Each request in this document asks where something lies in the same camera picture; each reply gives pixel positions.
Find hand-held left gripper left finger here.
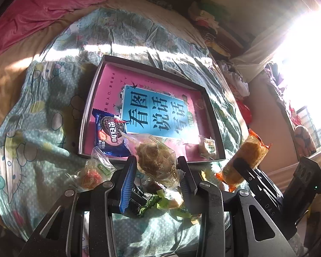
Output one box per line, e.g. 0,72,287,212
17,155,138,257

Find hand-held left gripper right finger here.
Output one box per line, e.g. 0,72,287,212
177,156,297,257

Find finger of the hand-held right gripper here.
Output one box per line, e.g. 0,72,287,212
233,157,270,190

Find orange snack packet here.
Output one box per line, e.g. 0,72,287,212
215,128,273,193

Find clear yellow cake packet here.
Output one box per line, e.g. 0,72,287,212
156,189,185,212

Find long yellow-green packet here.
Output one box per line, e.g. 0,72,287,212
174,206,202,226

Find clear meat floss cake packet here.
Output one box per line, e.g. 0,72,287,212
123,133,186,190

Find round pastry packet green label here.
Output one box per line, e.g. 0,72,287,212
199,136,218,158

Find blue cookie packet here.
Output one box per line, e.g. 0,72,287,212
92,108,131,158

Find grey cardboard box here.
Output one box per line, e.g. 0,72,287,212
77,55,226,164

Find brown candy clear wrapper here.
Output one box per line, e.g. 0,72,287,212
143,179,163,193

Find green snack wrapper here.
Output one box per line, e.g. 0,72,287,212
136,194,161,218

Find clear packet red sweet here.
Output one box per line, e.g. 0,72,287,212
67,147,117,190

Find window grille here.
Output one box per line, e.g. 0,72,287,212
294,106,321,153

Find red plastic bag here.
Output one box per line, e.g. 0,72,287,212
237,100,252,126

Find pink book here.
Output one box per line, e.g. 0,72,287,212
89,63,217,161

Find white crumpled cloth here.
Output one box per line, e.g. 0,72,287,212
219,60,250,98

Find purple hanging clothes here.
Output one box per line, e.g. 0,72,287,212
265,61,287,105

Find printed blanket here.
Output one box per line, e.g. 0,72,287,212
0,5,257,257

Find beige curtain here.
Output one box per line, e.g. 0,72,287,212
230,27,297,83

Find pile of folded clothes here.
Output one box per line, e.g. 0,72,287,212
189,0,254,57

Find beige bed sheet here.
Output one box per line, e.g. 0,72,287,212
0,0,247,247

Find pink quilt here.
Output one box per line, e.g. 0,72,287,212
0,0,115,62

